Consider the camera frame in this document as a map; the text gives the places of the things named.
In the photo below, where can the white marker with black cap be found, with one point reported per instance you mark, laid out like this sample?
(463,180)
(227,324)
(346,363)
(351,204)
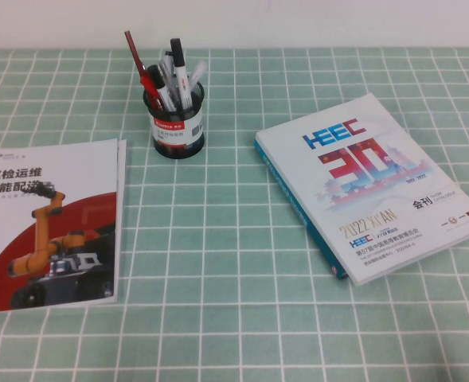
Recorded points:
(180,75)
(156,81)

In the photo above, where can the black mesh pen holder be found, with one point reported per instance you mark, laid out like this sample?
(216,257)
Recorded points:
(178,135)

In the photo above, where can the clear plastic pen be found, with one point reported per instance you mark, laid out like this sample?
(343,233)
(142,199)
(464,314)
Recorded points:
(198,75)

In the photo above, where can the grey pen with black tip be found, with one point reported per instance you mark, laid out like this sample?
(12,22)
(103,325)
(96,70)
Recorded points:
(167,59)

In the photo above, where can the red pen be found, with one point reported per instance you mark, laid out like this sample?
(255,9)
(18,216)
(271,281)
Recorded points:
(136,59)

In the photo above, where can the white red robot brochure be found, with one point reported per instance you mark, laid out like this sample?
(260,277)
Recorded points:
(122,153)
(39,223)

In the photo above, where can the white HEEC catalogue book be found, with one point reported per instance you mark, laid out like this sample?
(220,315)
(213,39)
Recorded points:
(377,199)

